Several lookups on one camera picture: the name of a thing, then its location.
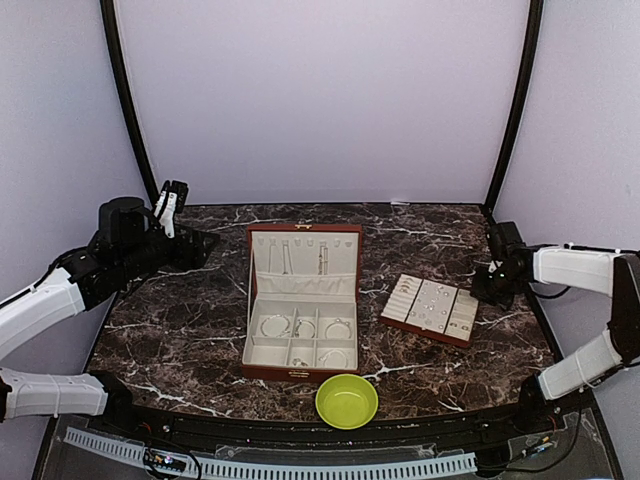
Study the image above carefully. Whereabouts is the white slotted cable duct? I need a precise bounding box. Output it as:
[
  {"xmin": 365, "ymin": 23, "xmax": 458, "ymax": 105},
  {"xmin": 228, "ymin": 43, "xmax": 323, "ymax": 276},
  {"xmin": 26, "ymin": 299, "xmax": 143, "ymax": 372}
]
[{"xmin": 63, "ymin": 427, "xmax": 477, "ymax": 479}]

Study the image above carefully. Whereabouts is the black frame post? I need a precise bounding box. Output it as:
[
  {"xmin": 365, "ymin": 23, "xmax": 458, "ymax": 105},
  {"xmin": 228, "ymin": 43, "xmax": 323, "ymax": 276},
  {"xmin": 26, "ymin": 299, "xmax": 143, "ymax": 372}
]
[
  {"xmin": 482, "ymin": 0, "xmax": 544, "ymax": 223},
  {"xmin": 99, "ymin": 0, "xmax": 160, "ymax": 203}
]

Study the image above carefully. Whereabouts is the green bowl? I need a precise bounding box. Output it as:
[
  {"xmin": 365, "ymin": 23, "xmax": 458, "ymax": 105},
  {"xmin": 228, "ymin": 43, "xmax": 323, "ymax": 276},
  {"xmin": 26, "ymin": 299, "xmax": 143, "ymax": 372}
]
[{"xmin": 315, "ymin": 374, "xmax": 379, "ymax": 430}]

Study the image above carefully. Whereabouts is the black left frame post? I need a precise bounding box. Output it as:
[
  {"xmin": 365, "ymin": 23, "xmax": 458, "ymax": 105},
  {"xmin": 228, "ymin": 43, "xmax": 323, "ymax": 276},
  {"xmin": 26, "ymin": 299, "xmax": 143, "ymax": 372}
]
[{"xmin": 99, "ymin": 0, "xmax": 160, "ymax": 203}]

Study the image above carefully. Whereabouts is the brown wooden jewelry box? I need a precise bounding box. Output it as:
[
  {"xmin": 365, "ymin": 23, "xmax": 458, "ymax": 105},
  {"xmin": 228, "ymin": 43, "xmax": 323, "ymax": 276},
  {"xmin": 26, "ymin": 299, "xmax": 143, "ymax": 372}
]
[{"xmin": 241, "ymin": 224, "xmax": 362, "ymax": 383}]

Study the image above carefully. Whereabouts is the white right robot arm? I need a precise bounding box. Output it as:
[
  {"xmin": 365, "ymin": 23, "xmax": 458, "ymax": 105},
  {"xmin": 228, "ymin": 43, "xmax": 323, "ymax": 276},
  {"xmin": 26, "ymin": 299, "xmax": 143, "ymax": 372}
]
[{"xmin": 471, "ymin": 221, "xmax": 639, "ymax": 434}]

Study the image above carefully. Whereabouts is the silver beaded bangle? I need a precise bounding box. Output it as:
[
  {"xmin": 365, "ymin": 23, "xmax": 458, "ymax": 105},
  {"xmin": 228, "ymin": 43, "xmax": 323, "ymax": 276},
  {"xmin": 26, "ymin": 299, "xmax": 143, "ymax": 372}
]
[{"xmin": 324, "ymin": 318, "xmax": 353, "ymax": 340}]

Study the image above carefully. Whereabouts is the brown ring earring tray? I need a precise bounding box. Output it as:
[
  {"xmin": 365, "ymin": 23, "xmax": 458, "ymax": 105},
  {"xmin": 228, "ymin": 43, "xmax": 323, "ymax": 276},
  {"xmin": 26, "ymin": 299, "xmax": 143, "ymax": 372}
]
[{"xmin": 380, "ymin": 274, "xmax": 479, "ymax": 348}]

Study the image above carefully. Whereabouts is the silver chain cuff bracelet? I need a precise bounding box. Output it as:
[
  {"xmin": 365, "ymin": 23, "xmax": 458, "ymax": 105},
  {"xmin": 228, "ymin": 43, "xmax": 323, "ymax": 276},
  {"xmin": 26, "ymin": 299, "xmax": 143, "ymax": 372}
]
[{"xmin": 260, "ymin": 314, "xmax": 294, "ymax": 339}]

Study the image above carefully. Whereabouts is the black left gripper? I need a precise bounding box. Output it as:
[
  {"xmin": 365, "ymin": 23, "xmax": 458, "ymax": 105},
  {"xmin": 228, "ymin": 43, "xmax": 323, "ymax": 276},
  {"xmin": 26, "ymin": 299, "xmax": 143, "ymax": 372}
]
[{"xmin": 117, "ymin": 223, "xmax": 220, "ymax": 281}]

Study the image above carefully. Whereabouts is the black right frame post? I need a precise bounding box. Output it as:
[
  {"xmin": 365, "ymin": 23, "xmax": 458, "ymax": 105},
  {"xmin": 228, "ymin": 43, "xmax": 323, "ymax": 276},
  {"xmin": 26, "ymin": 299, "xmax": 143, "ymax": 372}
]
[{"xmin": 482, "ymin": 0, "xmax": 544, "ymax": 223}]

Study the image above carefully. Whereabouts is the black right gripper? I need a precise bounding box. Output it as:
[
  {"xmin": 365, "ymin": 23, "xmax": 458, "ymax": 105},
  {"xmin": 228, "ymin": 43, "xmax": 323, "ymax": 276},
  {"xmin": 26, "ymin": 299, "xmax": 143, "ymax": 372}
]
[{"xmin": 471, "ymin": 265, "xmax": 524, "ymax": 307}]

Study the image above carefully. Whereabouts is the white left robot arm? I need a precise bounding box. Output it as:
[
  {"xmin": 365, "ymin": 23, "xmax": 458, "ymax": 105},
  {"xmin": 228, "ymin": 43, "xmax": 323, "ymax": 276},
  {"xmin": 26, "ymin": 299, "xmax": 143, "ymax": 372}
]
[{"xmin": 1, "ymin": 193, "xmax": 220, "ymax": 436}]

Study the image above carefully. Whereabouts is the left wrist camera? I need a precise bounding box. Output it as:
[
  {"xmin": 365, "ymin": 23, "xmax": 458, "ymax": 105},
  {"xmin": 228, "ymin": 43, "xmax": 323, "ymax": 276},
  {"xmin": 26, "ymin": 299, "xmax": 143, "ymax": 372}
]
[{"xmin": 154, "ymin": 180, "xmax": 189, "ymax": 239}]

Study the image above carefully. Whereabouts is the silver wrap bangle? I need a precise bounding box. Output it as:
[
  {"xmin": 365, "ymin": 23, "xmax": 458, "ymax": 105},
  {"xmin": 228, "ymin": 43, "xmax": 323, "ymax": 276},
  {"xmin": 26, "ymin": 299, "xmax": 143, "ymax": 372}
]
[{"xmin": 317, "ymin": 349, "xmax": 349, "ymax": 369}]

